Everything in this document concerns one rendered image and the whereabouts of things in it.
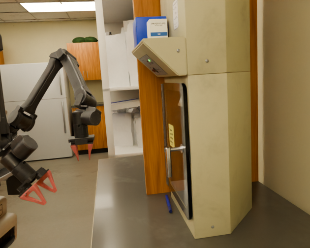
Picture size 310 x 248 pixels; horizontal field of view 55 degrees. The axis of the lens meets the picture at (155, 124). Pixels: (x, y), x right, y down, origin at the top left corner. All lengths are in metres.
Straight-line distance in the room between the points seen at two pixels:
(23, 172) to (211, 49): 0.72
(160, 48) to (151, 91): 0.39
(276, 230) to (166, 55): 0.61
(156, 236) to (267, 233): 0.33
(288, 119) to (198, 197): 0.49
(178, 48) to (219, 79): 0.14
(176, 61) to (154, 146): 0.48
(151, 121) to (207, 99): 0.40
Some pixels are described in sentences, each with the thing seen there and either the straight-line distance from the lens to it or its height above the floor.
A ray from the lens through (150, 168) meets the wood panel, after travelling 1.20.
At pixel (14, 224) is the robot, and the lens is 1.65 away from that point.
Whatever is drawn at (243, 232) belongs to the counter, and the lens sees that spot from 0.97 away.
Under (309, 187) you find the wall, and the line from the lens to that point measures 1.15.
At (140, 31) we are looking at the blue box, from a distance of 0.97.
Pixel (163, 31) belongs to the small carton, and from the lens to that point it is 0.87.
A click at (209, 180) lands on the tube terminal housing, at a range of 0.87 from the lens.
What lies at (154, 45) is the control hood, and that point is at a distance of 0.78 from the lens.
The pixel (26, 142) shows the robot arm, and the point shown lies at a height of 1.23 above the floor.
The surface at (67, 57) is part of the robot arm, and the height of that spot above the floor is 1.53.
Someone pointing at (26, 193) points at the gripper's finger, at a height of 1.06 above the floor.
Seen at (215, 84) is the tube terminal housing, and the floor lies 1.38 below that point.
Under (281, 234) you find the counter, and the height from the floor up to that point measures 0.94.
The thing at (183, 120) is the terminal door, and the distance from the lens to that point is 0.82.
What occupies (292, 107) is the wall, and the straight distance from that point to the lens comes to 1.16.
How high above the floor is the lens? 1.41
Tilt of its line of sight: 9 degrees down
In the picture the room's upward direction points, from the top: 4 degrees counter-clockwise
